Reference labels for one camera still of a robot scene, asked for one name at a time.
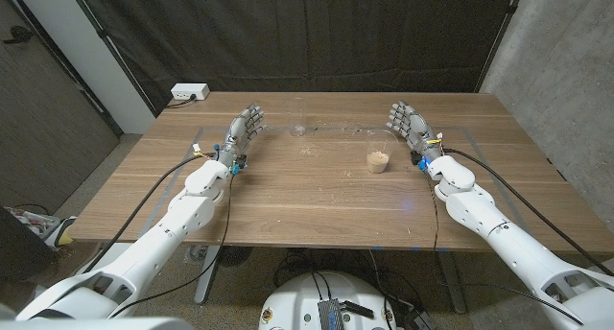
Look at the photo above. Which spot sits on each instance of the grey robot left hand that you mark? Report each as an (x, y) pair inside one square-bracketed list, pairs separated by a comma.
[(237, 133)]

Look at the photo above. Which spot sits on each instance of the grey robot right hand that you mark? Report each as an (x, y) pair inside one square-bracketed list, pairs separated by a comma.
[(415, 126)]

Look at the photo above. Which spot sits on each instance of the wide clear plastic cup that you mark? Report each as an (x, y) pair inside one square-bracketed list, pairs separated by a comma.
[(381, 145)]

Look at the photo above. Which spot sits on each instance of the brown sugar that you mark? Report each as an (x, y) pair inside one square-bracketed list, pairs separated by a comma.
[(378, 162)]

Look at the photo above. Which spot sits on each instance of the tall clear plastic cup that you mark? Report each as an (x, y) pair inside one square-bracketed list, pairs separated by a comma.
[(297, 116)]

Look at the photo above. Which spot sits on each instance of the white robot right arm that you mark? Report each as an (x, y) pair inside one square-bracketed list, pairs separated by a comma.
[(499, 234)]

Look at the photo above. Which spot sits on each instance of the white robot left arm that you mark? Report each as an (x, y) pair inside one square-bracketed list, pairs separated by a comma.
[(177, 224)]

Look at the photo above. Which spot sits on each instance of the white power strip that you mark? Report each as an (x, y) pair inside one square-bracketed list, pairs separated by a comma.
[(189, 91)]

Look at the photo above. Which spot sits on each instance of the white left wrist connector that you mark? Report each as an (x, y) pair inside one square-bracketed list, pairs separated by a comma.
[(196, 148)]

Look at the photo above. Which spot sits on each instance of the black backdrop stand pole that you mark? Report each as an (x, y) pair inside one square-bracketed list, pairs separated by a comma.
[(499, 37), (122, 61)]

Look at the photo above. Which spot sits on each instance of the black backdrop curtain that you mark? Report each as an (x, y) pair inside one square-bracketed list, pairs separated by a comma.
[(307, 32)]

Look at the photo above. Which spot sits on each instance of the grey table leg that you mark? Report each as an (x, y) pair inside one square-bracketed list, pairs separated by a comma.
[(453, 282), (207, 272)]

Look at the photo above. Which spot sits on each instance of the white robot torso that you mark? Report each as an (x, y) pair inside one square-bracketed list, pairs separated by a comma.
[(297, 301)]

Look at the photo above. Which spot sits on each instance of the grey box on torso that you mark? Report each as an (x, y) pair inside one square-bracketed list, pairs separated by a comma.
[(331, 315)]

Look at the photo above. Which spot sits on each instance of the patterned bag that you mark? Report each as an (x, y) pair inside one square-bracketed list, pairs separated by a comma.
[(33, 220)]

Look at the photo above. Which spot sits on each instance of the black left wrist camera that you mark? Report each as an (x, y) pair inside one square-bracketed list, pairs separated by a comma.
[(241, 159)]

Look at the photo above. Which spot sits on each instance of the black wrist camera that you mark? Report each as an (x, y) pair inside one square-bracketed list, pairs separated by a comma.
[(415, 157), (241, 159)]

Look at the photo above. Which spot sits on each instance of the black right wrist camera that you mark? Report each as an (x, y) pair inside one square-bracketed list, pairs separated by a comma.
[(415, 157)]

